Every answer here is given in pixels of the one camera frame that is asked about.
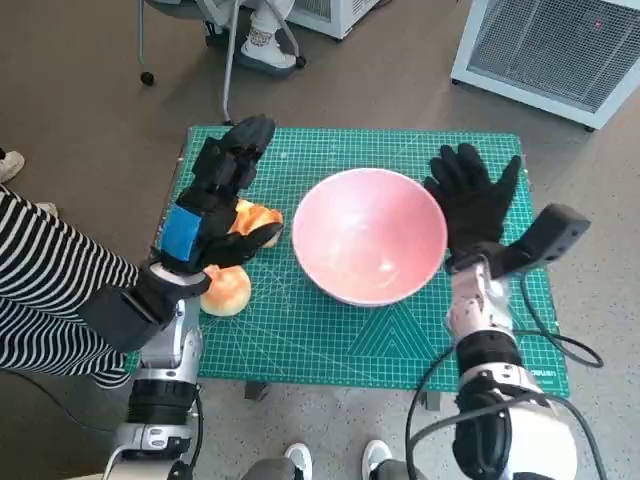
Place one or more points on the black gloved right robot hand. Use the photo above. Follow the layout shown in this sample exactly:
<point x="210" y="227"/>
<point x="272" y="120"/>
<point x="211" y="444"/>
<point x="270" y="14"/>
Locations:
<point x="470" y="205"/>

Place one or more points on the bare left robot hand, blue tape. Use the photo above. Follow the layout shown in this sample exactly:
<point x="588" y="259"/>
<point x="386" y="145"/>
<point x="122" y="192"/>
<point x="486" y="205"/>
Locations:
<point x="220" y="170"/>

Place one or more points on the long braided toy bread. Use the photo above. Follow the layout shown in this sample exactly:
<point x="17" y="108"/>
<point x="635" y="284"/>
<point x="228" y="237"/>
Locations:
<point x="255" y="217"/>

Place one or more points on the pink bowl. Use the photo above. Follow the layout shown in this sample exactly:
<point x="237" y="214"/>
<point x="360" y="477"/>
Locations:
<point x="370" y="235"/>

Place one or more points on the round toy bread bun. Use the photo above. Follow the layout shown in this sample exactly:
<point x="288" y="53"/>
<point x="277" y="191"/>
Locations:
<point x="230" y="295"/>

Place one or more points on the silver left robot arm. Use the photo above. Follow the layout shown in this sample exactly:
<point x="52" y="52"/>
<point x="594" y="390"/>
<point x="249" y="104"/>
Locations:
<point x="170" y="345"/>

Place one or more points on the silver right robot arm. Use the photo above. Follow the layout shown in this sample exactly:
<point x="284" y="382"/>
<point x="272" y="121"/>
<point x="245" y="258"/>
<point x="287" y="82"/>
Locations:
<point x="485" y="350"/>

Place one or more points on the metal office chair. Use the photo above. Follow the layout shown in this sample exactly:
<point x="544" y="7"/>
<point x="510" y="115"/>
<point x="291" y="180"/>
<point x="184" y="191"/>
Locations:
<point x="228" y="75"/>

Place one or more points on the seated person's leg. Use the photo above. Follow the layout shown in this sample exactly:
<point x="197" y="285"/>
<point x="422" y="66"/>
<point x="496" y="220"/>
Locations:
<point x="265" y="50"/>

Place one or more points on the large white grille appliance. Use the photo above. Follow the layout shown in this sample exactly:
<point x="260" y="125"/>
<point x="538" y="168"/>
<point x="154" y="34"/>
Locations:
<point x="550" y="50"/>

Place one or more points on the beige shoe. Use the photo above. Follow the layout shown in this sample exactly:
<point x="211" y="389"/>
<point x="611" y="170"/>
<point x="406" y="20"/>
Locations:
<point x="47" y="208"/>
<point x="10" y="167"/>

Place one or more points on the small white grille appliance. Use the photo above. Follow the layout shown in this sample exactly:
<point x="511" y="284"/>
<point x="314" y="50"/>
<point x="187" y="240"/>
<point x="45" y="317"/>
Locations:
<point x="340" y="20"/>

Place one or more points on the green cutting mat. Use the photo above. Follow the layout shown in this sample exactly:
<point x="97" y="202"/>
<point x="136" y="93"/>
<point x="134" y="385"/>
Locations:
<point x="325" y="340"/>

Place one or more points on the person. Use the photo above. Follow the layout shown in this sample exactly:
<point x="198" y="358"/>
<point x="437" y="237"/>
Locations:
<point x="45" y="290"/>

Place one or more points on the white shoe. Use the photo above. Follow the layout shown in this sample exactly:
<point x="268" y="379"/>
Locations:
<point x="376" y="455"/>
<point x="299" y="457"/>

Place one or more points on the dark gray leg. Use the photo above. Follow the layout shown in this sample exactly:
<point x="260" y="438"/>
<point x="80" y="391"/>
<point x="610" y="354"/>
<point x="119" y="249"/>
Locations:
<point x="395" y="470"/>
<point x="270" y="470"/>

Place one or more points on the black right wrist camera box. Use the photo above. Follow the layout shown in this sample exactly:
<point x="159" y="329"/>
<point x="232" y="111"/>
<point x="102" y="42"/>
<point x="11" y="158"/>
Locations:
<point x="555" y="232"/>

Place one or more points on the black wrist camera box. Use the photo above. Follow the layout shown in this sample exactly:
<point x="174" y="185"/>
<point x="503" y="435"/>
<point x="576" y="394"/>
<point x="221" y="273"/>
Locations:
<point x="555" y="232"/>
<point x="120" y="315"/>

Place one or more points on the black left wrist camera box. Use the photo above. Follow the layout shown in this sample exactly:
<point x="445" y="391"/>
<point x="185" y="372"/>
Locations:
<point x="120" y="315"/>

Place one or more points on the metal table bracket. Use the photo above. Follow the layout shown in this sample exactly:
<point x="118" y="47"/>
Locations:
<point x="256" y="390"/>
<point x="433" y="400"/>

